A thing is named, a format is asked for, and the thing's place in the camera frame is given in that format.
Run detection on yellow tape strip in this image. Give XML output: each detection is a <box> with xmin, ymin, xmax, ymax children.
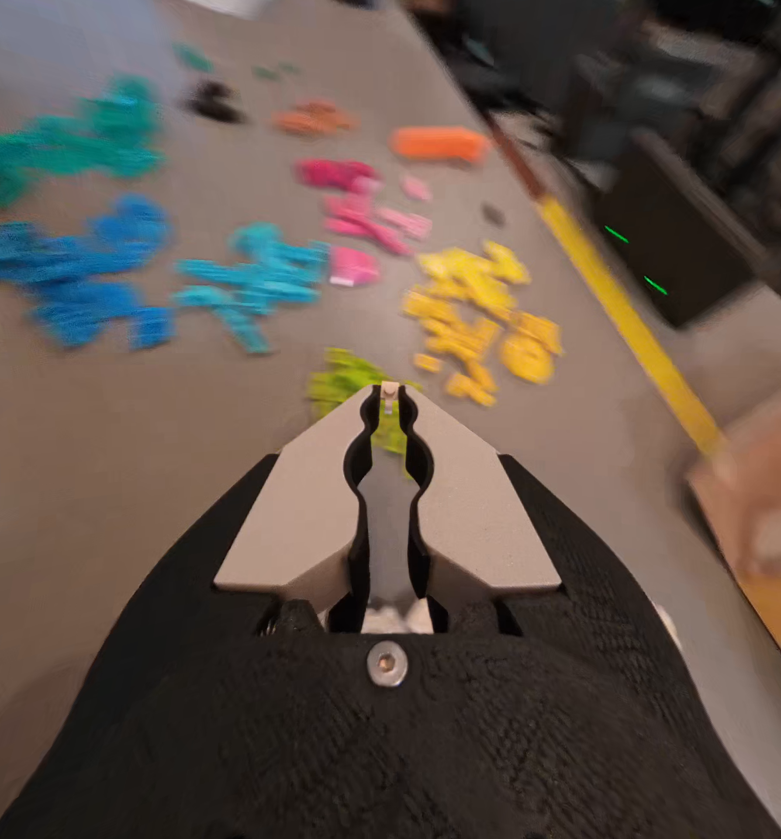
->
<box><xmin>538</xmin><ymin>197</ymin><xmax>726</xmax><ymax>456</ymax></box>

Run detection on pile of small orange pieces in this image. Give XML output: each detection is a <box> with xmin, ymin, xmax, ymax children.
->
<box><xmin>273</xmin><ymin>100</ymin><xmax>357</xmax><ymax>137</ymax></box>

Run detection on pile of pink lego pieces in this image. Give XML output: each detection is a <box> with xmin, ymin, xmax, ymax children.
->
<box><xmin>295</xmin><ymin>159</ymin><xmax>434</xmax><ymax>288</ymax></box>

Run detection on pile of cyan lego pieces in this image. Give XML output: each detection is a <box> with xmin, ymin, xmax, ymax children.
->
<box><xmin>173</xmin><ymin>223</ymin><xmax>331</xmax><ymax>355</ymax></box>

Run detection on pile of lime lego pieces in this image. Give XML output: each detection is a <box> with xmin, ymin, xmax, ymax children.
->
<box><xmin>307</xmin><ymin>347</ymin><xmax>424</xmax><ymax>460</ymax></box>

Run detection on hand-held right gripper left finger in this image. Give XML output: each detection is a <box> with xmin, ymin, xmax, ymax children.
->
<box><xmin>214</xmin><ymin>385</ymin><xmax>381</xmax><ymax>633</ymax></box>

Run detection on orange curved lego brick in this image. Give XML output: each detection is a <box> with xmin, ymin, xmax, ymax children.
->
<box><xmin>389</xmin><ymin>126</ymin><xmax>491</xmax><ymax>165</ymax></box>

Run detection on pile of teal lego pieces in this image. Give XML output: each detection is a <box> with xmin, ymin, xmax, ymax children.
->
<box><xmin>0</xmin><ymin>73</ymin><xmax>165</xmax><ymax>209</ymax></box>

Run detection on black computer case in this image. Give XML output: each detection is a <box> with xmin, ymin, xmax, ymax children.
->
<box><xmin>587</xmin><ymin>128</ymin><xmax>778</xmax><ymax>329</ymax></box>

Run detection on pile of yellow lego pieces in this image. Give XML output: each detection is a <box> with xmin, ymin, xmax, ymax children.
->
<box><xmin>400</xmin><ymin>241</ymin><xmax>565</xmax><ymax>407</ymax></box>

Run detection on pile of blue lego pieces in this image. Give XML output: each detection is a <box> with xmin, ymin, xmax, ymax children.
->
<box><xmin>0</xmin><ymin>194</ymin><xmax>175</xmax><ymax>351</ymax></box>

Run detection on black lego pieces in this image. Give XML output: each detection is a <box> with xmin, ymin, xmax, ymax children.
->
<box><xmin>184</xmin><ymin>80</ymin><xmax>246</xmax><ymax>124</ymax></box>

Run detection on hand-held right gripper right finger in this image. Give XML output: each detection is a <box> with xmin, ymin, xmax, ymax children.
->
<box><xmin>397</xmin><ymin>387</ymin><xmax>562</xmax><ymax>633</ymax></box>

